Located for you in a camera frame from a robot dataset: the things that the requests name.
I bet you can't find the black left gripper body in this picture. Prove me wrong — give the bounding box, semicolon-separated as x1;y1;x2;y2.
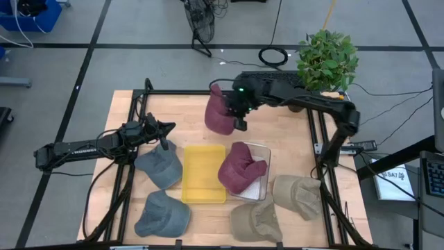
119;119;160;147

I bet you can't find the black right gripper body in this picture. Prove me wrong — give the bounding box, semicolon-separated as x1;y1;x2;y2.
225;80;264;119

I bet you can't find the grey-blue baseball cap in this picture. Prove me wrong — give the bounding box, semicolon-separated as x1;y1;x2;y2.
134;139;184;190
134;189;191;239

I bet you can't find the maroon baseball cap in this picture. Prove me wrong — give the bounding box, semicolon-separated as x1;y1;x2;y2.
204;83;240;136

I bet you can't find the maroon towel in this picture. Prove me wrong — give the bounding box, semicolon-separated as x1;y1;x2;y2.
217;141;268;195

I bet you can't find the yellow translucent plastic bin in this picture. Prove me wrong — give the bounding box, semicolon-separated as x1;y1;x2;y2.
180;144;228;205

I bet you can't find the beige baseball cap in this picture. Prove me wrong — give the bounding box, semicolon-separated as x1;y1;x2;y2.
272;174;323;222

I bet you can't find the beige towel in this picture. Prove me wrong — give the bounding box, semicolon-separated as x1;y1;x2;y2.
230;199;284;243

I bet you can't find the clear plastic bin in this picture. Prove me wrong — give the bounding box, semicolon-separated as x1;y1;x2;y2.
227;141;272;203

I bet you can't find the green leafy plant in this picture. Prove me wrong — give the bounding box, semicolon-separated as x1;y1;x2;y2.
295;29;360;93

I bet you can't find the black power strip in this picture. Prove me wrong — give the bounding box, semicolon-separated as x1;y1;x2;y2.
341;140;378;156

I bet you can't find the grey table foot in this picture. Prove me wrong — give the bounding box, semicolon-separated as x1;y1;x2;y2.
0;76;33;89

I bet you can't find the blue plastic bin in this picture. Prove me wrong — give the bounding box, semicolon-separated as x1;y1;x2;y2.
0;0;63;33

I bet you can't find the white paper booklet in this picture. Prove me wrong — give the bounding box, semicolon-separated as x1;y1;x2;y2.
371;158;416;202

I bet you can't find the black keyboard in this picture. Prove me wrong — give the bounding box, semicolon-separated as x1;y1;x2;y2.
419;151;444;199

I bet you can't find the black aluminium table frame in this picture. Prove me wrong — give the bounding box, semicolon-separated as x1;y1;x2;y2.
83;78;375;250

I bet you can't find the coiled black cable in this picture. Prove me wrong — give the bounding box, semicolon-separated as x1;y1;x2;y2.
258;47;289;68

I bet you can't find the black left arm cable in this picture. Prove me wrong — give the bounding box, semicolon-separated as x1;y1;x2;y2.
82;158;121;240

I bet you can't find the black wire fan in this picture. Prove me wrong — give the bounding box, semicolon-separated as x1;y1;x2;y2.
182;0;216;58

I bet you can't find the yellow cord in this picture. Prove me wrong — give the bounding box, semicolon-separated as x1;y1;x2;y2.
322;0;338;31

